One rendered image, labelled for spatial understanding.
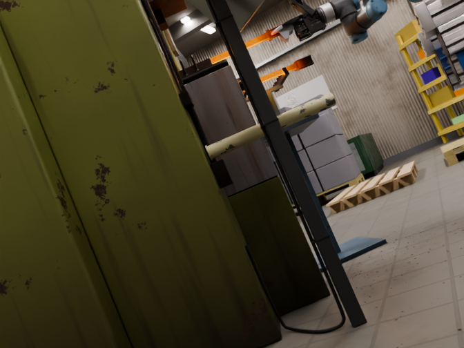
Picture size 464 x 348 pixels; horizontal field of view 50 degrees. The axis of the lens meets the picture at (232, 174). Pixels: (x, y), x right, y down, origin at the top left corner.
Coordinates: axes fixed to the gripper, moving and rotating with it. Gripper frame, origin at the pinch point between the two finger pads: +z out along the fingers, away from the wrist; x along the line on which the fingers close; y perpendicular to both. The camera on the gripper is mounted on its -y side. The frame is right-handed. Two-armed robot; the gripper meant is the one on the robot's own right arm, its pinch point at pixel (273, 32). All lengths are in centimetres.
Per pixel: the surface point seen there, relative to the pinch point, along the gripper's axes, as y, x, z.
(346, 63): -102, 748, -217
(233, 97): 20.7, -16.0, 25.6
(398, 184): 98, 245, -82
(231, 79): 14.3, -16.0, 23.6
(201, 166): 42, -45, 44
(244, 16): 7, -52, 14
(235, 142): 39, -39, 32
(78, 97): 6, -44, 71
